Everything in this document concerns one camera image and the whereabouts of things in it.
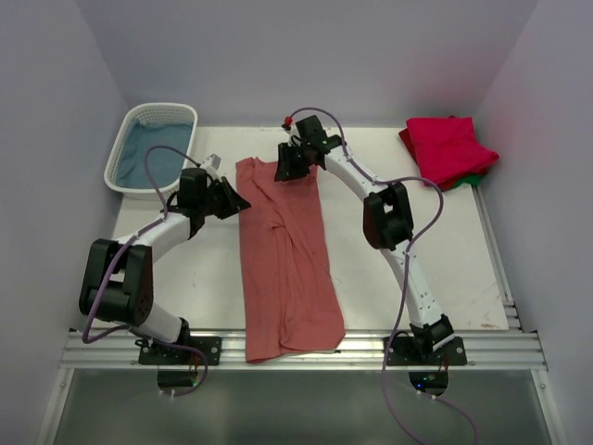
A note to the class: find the folded dark red t shirt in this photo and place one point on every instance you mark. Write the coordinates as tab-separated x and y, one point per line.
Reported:
404	135

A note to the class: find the folded crimson t shirt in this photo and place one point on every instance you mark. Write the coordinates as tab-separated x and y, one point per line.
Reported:
448	147

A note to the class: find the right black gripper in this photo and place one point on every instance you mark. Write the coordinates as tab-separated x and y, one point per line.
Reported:
285	170

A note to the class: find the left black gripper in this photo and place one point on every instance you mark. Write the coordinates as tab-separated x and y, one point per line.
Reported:
233	202

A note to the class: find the folded green t shirt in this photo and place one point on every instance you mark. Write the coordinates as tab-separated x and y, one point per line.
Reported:
472	179

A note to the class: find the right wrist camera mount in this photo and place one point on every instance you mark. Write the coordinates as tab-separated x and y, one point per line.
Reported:
290	128

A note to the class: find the aluminium mounting rail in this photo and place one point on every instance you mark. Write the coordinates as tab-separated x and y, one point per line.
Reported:
372	350

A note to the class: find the blue t shirt in basket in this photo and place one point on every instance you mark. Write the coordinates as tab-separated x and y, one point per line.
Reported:
164	165

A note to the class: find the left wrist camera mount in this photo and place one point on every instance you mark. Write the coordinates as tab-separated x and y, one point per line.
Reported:
211	165

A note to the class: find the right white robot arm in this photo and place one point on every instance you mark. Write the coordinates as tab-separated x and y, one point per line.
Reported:
387	225

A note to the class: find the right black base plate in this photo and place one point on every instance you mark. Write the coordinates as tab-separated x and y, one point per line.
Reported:
404	351

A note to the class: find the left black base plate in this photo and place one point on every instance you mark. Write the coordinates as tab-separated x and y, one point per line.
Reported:
187	351

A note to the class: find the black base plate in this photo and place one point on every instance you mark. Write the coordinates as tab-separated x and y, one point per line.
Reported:
187	351
404	351

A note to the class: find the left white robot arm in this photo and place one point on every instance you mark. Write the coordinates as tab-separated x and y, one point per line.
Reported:
118	284

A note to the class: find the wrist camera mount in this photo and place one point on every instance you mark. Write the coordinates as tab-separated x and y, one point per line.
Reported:
290	128
211	165

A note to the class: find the salmon pink t shirt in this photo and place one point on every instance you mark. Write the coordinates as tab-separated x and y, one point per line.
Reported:
290	302

